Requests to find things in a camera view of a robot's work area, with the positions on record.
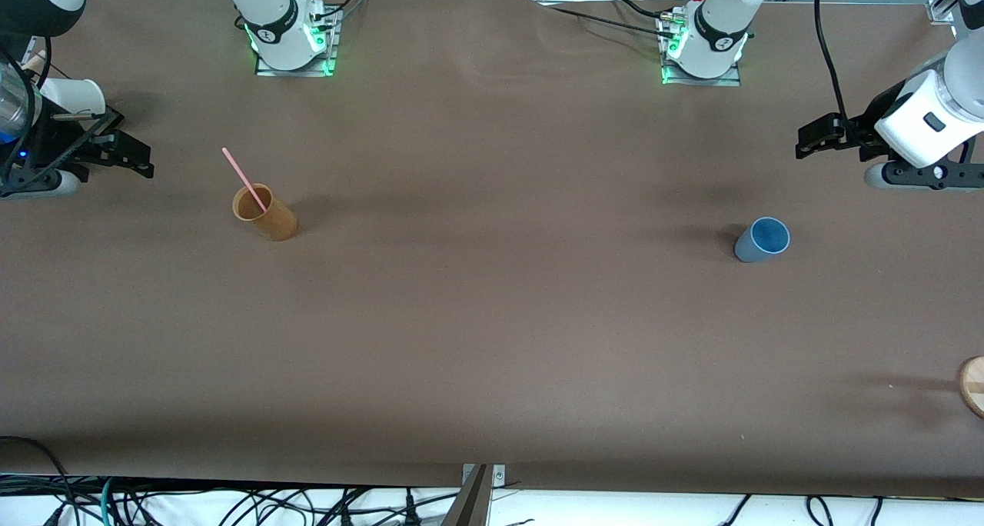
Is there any pink straw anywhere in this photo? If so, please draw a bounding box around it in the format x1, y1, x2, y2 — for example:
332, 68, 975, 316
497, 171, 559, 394
222, 148, 268, 213

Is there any blue cup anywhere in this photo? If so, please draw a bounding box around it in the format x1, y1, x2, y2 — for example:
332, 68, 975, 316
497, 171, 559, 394
734, 217, 791, 264

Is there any white cup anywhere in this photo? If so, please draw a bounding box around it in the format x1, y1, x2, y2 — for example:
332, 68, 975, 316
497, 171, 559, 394
40, 78, 107, 120

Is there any bamboo wooden cup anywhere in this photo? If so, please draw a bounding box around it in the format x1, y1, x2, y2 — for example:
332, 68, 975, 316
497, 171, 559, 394
232, 183, 299, 242

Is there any round wooden board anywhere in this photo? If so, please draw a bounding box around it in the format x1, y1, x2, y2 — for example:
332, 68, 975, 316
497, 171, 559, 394
957, 355, 984, 419

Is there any grey metal bar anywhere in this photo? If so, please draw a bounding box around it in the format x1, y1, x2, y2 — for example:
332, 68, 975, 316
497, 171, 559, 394
440, 464, 493, 526

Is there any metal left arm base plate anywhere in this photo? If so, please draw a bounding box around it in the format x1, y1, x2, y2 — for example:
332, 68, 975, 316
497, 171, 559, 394
660, 11, 743, 87

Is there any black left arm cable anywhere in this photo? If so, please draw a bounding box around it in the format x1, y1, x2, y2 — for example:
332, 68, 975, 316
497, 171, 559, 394
813, 0, 856, 141

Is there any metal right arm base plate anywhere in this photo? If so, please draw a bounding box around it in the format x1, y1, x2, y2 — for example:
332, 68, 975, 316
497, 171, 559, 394
255, 7, 339, 78

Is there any black base cable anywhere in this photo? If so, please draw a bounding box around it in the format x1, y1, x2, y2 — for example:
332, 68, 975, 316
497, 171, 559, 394
538, 0, 677, 38

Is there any small metal table bracket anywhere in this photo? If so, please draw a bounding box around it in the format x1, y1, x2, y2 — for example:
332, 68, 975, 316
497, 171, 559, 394
461, 464, 507, 487

